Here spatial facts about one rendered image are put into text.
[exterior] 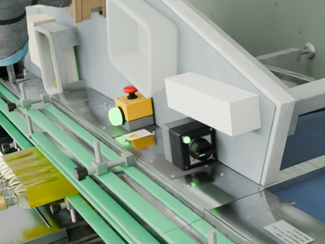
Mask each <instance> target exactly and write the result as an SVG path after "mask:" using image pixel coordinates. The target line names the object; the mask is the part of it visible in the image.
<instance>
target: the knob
mask: <svg viewBox="0 0 325 244"><path fill-rule="evenodd" d="M189 152H190V155H191V157H192V158H194V159H196V160H199V161H205V160H207V159H209V158H210V156H211V155H212V154H213V153H216V148H214V147H212V145H211V144H210V143H209V142H208V141H207V140H206V139H204V138H202V137H200V138H197V139H195V140H194V141H193V142H192V143H191V145H190V149H189Z"/></svg>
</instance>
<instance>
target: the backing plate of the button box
mask: <svg viewBox="0 0 325 244"><path fill-rule="evenodd" d="M154 126H155V125H150V126H147V127H143V128H140V129H136V130H133V131H128V130H126V129H125V128H123V127H122V126H120V125H117V126H115V125H110V126H106V127H102V128H100V130H102V131H103V132H104V133H106V134H107V135H109V136H110V137H111V138H115V137H119V136H122V135H125V134H129V133H132V132H136V131H139V130H143V129H147V128H150V127H154Z"/></svg>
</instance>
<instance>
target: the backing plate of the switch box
mask: <svg viewBox="0 0 325 244"><path fill-rule="evenodd" d="M146 163H148V164H149V165H150V166H152V167H153V168H155V169H156V170H157V171H158V172H160V173H161V174H163V175H164V176H165V177H167V178H168V179H170V180H173V179H176V178H179V177H182V176H185V175H188V174H191V173H194V172H197V171H200V170H203V169H206V168H209V167H212V166H215V165H218V164H220V163H219V162H218V161H213V162H210V163H207V164H204V165H201V166H198V167H195V168H191V169H188V170H185V171H183V170H181V169H180V168H178V167H177V166H175V165H174V164H173V163H171V162H169V161H168V160H166V158H165V156H163V157H159V158H156V159H153V160H150V161H147V162H146Z"/></svg>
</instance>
